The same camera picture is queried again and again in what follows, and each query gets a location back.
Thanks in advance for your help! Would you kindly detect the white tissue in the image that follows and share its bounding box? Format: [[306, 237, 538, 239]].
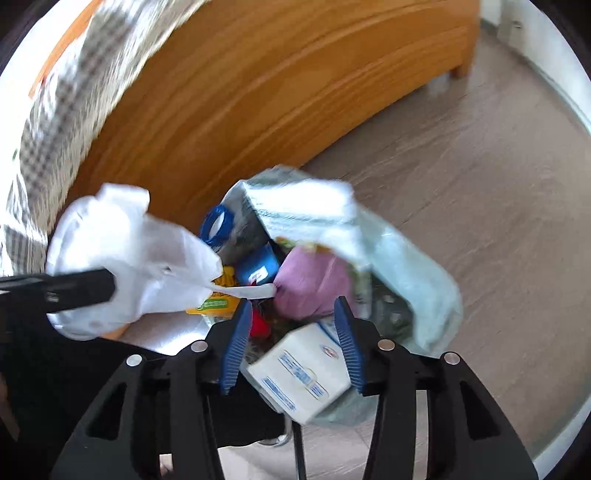
[[44, 182, 279, 341]]

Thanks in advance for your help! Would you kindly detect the yellow snack bag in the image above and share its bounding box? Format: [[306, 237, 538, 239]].
[[185, 266, 239, 320]]

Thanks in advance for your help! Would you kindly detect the dark blue small carton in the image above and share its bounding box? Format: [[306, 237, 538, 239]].
[[235, 243, 280, 286]]

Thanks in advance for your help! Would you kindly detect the white milk carton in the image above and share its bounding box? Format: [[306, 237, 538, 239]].
[[246, 320, 351, 424]]

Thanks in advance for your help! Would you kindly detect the purple wrapper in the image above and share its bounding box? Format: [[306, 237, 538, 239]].
[[273, 246, 355, 320]]

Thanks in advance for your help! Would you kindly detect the red snack wrapper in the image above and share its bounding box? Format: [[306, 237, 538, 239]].
[[249, 309, 271, 340]]

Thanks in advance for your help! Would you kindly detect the wooden bed frame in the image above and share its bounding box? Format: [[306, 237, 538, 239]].
[[51, 1, 480, 230]]

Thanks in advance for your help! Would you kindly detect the black trouser leg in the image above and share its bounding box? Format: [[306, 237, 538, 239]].
[[1, 311, 284, 479]]

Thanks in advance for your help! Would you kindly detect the checkered bed blanket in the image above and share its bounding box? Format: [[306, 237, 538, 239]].
[[1, 1, 202, 276]]

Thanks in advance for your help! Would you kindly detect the green printed trash bag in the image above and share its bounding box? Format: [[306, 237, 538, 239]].
[[216, 166, 463, 426]]

